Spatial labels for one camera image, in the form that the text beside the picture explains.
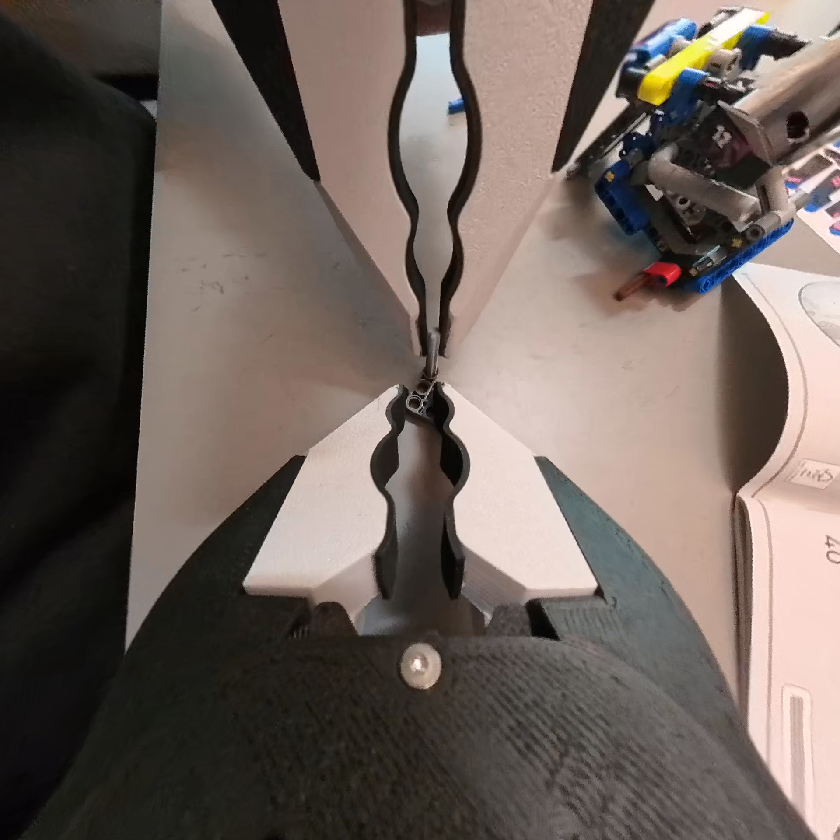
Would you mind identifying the lego sticker sheet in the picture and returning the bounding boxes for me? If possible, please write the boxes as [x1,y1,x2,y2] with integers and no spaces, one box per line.
[781,134,840,237]

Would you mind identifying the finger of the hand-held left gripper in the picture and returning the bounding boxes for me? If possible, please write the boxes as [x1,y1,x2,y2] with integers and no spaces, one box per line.
[436,0,595,358]
[279,0,439,358]

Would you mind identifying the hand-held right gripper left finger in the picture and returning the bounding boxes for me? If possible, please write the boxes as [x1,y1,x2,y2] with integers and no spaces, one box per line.
[243,384,411,634]

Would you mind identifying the partly built lego vehicle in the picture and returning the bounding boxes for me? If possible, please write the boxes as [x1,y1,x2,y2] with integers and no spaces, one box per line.
[567,7,840,304]

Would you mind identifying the person's black clothed body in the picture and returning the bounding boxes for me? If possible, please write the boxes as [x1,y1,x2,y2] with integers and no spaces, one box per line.
[0,0,161,840]

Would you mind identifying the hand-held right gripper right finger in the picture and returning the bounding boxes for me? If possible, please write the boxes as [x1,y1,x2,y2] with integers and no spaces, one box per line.
[430,384,599,634]

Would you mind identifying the lego instruction booklet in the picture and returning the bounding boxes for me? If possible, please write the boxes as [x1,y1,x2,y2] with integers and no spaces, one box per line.
[731,262,840,840]

